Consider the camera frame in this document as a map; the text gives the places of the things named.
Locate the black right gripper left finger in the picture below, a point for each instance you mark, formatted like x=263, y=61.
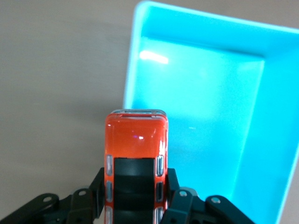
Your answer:
x=81, y=205

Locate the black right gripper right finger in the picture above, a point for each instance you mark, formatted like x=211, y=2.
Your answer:
x=182, y=207

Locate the orange toy bus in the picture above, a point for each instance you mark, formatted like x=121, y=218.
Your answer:
x=135, y=140

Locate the blue plastic box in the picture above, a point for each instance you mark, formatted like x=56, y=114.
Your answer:
x=198, y=93

